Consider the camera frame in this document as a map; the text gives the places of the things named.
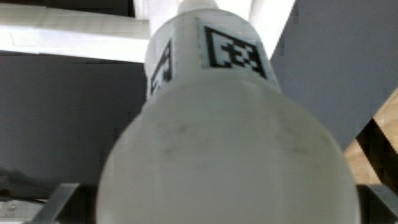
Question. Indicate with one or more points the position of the white lamp bulb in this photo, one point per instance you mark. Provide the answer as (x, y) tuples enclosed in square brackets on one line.
[(226, 158)]

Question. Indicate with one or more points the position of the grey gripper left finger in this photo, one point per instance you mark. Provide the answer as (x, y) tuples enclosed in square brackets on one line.
[(56, 204)]

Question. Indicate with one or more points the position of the white front fence rail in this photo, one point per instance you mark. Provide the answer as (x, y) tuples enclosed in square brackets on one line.
[(61, 32)]

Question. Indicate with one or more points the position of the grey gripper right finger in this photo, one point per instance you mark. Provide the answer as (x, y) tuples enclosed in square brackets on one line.
[(379, 205)]

